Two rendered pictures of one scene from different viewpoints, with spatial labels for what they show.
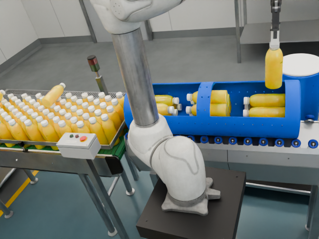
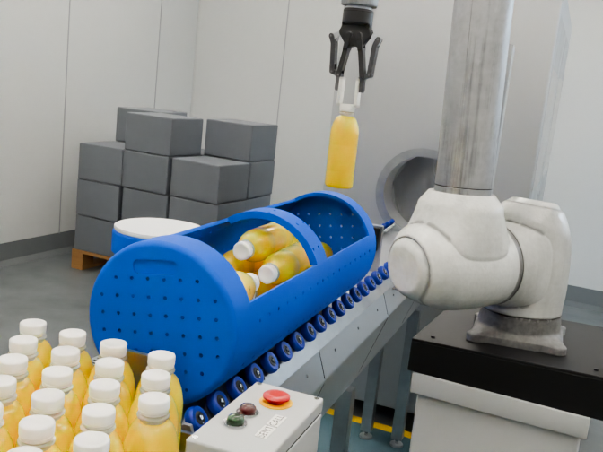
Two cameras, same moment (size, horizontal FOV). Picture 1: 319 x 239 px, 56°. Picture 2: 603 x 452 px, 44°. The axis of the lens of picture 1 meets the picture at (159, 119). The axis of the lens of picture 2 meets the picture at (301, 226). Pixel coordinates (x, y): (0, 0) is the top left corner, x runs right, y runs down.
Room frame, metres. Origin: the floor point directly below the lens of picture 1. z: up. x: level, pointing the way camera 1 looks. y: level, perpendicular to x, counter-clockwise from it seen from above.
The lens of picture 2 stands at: (1.38, 1.33, 1.51)
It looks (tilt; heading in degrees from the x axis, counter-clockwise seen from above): 11 degrees down; 264
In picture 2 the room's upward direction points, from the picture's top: 6 degrees clockwise
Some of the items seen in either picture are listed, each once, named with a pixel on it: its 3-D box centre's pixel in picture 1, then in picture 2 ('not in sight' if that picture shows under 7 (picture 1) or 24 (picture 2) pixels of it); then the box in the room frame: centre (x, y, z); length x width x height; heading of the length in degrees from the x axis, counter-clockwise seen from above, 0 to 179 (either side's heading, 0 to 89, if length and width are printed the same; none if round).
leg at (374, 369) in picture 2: not in sight; (374, 370); (0.68, -1.71, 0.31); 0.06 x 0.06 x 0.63; 65
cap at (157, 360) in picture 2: (104, 117); (161, 362); (1.46, 0.30, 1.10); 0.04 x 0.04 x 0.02
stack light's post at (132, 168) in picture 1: (120, 134); not in sight; (1.98, 0.35, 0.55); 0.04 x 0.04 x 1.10; 65
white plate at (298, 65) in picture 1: (299, 64); (160, 229); (1.58, -0.93, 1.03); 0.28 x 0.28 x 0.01
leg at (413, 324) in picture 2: not in sight; (406, 378); (0.56, -1.65, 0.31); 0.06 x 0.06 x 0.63; 65
